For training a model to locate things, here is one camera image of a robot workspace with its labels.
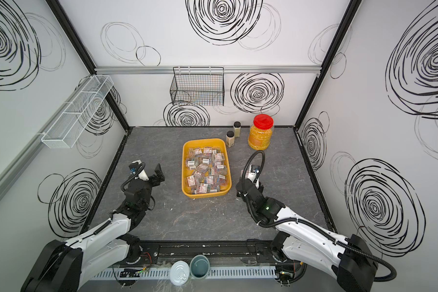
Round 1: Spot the yellow plastic tray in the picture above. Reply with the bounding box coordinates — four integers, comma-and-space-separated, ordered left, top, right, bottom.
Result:
181, 138, 232, 198

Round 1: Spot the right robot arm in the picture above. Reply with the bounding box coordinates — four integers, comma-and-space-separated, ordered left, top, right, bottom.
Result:
236, 178, 378, 292

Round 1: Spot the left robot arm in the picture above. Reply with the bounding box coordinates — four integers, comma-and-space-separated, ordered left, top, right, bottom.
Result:
21, 160, 165, 292

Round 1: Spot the paper clip box in tray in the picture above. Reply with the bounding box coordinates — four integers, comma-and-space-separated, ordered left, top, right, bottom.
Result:
203, 147, 212, 156

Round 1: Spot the red lid corn jar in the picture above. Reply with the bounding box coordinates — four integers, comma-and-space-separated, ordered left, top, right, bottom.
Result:
248, 114, 274, 150

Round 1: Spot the far spice bottle black cap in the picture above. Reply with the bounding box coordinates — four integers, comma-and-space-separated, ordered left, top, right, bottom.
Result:
233, 121, 242, 137

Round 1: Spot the teal cup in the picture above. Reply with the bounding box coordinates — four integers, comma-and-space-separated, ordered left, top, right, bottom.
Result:
190, 255, 211, 279

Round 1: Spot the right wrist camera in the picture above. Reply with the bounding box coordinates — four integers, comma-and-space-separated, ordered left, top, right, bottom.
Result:
246, 164, 260, 183

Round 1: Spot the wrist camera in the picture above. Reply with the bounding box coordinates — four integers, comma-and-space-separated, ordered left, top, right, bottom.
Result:
246, 164, 260, 183
129, 160, 149, 181

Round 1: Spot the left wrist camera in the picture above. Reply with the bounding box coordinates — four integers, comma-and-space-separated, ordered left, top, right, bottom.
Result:
129, 160, 149, 181

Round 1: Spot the black corrugated cable right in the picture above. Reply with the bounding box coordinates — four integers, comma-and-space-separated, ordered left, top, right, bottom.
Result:
240, 150, 397, 282

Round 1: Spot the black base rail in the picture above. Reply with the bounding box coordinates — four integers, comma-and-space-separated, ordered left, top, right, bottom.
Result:
123, 238, 351, 264

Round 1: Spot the white slotted cable duct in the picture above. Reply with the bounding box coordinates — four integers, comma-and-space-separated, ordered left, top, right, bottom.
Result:
91, 265, 278, 282

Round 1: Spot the white mesh wall shelf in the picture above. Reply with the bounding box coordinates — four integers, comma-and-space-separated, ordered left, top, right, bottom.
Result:
41, 75, 114, 148

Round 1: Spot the black wire basket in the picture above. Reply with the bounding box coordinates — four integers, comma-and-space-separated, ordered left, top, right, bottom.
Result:
170, 66, 225, 106

